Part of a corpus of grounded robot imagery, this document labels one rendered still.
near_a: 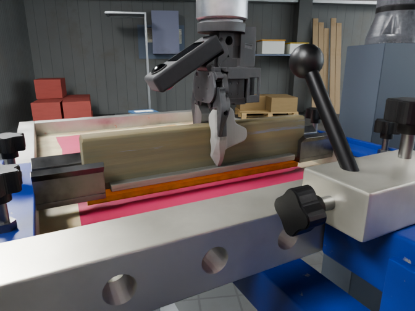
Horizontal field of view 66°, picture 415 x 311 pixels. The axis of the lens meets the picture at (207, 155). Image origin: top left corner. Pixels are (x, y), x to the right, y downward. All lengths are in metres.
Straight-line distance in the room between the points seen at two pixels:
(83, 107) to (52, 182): 5.53
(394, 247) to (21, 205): 0.36
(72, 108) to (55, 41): 2.31
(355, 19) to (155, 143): 8.50
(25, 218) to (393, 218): 0.33
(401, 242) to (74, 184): 0.36
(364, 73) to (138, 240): 0.91
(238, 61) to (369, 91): 0.58
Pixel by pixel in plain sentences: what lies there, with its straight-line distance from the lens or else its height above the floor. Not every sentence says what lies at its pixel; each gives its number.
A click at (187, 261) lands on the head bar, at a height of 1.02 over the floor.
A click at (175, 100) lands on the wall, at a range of 7.63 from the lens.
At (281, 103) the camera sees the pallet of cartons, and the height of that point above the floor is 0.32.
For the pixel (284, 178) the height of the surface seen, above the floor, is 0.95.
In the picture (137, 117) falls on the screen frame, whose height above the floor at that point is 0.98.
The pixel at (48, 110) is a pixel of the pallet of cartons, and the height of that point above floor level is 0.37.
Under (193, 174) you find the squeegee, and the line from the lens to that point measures 0.49.
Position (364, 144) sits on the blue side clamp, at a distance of 0.67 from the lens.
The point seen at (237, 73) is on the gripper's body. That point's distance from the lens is 0.49.
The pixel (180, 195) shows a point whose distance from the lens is 0.50.
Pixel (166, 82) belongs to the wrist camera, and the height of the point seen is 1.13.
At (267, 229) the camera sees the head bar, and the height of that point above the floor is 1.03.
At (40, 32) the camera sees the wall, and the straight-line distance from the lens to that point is 8.00.
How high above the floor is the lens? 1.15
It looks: 16 degrees down
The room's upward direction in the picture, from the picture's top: straight up
